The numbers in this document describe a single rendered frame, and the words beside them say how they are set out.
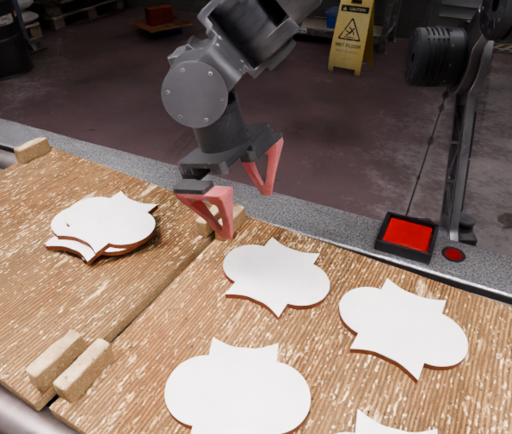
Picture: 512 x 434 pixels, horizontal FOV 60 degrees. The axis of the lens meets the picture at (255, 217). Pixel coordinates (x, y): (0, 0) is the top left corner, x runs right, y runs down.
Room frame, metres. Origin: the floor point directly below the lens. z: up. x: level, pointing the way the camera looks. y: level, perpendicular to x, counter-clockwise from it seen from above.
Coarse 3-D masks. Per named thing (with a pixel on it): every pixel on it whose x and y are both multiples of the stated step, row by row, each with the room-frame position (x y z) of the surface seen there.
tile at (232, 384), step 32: (224, 352) 0.27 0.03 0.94; (256, 352) 0.27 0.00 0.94; (192, 384) 0.24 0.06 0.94; (224, 384) 0.24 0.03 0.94; (256, 384) 0.24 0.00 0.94; (288, 384) 0.24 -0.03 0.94; (192, 416) 0.21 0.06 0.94; (224, 416) 0.21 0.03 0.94; (256, 416) 0.21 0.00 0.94; (288, 416) 0.21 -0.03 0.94
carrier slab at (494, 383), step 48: (240, 240) 0.46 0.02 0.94; (288, 240) 0.46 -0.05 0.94; (192, 288) 0.37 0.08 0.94; (336, 288) 0.37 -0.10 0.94; (432, 288) 0.37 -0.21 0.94; (144, 336) 0.30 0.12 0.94; (192, 336) 0.30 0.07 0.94; (240, 336) 0.30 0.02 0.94; (288, 336) 0.30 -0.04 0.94; (336, 336) 0.30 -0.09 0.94; (480, 336) 0.30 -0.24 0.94; (96, 384) 0.24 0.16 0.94; (144, 384) 0.24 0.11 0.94; (336, 384) 0.24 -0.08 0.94; (384, 384) 0.24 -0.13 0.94; (432, 384) 0.24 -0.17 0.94; (480, 384) 0.24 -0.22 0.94; (96, 432) 0.20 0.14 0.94; (144, 432) 0.20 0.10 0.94; (336, 432) 0.20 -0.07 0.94; (480, 432) 0.20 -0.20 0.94
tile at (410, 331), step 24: (360, 288) 0.36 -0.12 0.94; (384, 288) 0.36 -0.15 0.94; (360, 312) 0.33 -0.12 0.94; (384, 312) 0.33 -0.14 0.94; (408, 312) 0.33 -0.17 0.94; (432, 312) 0.33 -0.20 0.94; (360, 336) 0.29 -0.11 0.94; (384, 336) 0.29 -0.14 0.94; (408, 336) 0.29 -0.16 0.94; (432, 336) 0.29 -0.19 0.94; (456, 336) 0.29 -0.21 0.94; (384, 360) 0.27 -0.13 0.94; (408, 360) 0.26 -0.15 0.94; (432, 360) 0.26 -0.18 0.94; (456, 360) 0.26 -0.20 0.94
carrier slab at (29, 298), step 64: (0, 192) 0.58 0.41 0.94; (64, 192) 0.58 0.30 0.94; (128, 192) 0.58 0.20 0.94; (0, 256) 0.43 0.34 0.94; (64, 256) 0.43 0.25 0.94; (128, 256) 0.43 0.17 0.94; (192, 256) 0.43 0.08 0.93; (0, 320) 0.32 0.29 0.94; (64, 320) 0.32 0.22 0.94; (128, 320) 0.33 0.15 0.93
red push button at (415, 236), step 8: (392, 224) 0.50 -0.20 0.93; (400, 224) 0.50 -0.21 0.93; (408, 224) 0.50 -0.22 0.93; (416, 224) 0.51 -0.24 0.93; (392, 232) 0.49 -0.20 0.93; (400, 232) 0.49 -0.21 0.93; (408, 232) 0.49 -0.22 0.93; (416, 232) 0.49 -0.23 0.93; (424, 232) 0.49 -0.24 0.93; (392, 240) 0.47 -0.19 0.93; (400, 240) 0.47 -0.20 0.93; (408, 240) 0.47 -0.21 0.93; (416, 240) 0.47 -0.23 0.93; (424, 240) 0.47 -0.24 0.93; (416, 248) 0.45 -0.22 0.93; (424, 248) 0.45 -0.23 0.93
